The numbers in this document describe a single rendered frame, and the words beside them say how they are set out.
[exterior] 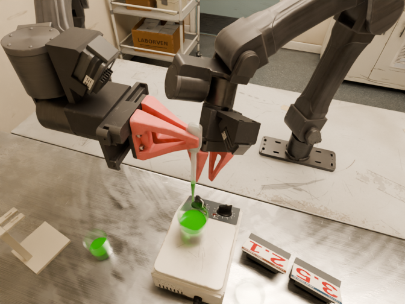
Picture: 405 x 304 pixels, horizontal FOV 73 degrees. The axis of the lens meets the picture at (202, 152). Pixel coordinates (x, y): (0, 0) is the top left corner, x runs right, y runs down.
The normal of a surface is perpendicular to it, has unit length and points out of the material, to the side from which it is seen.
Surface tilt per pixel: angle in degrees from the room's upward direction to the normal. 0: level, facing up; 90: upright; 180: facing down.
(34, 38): 1
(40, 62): 90
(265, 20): 24
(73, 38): 0
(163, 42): 91
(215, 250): 0
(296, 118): 79
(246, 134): 68
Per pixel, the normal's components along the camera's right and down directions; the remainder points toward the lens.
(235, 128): -0.88, -0.02
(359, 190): 0.02, -0.68
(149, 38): -0.26, 0.72
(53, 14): 0.14, -0.33
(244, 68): 0.34, 0.70
